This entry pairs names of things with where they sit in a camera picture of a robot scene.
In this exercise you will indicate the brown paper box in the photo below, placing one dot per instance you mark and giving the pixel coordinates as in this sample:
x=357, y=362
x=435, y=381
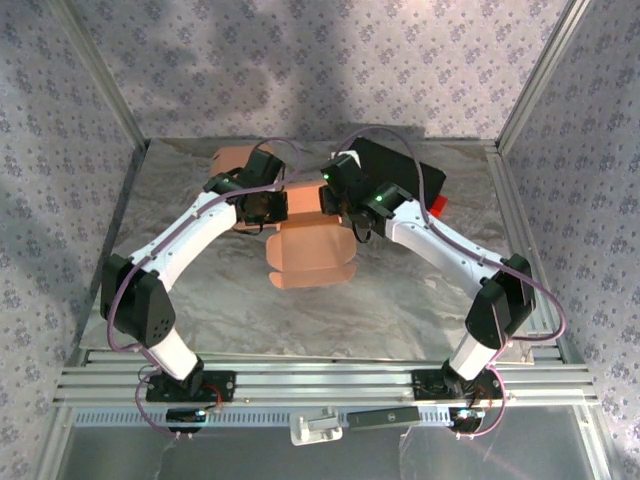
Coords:
x=310, y=250
x=227, y=160

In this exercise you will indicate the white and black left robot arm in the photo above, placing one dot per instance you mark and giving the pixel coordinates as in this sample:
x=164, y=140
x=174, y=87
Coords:
x=190, y=235

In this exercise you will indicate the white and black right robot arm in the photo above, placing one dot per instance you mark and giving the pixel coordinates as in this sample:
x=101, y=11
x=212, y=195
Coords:
x=435, y=245

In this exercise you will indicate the black carrying case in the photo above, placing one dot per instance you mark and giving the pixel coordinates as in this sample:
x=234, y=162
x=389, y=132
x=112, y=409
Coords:
x=390, y=165

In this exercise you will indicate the small red block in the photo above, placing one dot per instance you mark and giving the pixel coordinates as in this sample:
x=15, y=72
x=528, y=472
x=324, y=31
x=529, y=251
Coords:
x=440, y=206

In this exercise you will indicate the small black circuit board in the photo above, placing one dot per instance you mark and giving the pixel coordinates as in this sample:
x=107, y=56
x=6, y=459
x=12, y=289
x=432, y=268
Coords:
x=465, y=417
x=185, y=416

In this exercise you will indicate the dark grey flat bar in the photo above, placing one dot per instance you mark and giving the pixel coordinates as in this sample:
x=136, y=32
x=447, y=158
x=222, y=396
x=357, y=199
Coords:
x=385, y=419

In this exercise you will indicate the dark grey side rail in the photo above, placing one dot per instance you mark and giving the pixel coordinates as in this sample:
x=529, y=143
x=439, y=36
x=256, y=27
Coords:
x=115, y=235

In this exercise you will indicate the aluminium side rail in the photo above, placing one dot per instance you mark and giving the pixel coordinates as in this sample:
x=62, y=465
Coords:
x=520, y=225

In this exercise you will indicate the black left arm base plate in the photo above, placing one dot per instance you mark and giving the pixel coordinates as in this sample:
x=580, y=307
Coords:
x=225, y=385

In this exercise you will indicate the aluminium mounting rail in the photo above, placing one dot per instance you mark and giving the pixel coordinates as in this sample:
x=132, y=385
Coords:
x=325, y=380

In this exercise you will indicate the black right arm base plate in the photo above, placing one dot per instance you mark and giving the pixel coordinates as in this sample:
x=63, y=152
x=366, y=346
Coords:
x=430, y=385

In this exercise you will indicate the aluminium frame post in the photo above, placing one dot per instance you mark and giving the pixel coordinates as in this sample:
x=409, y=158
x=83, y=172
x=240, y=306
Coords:
x=545, y=75

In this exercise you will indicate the white plastic bracket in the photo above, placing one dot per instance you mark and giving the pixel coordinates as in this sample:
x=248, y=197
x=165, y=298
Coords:
x=315, y=430

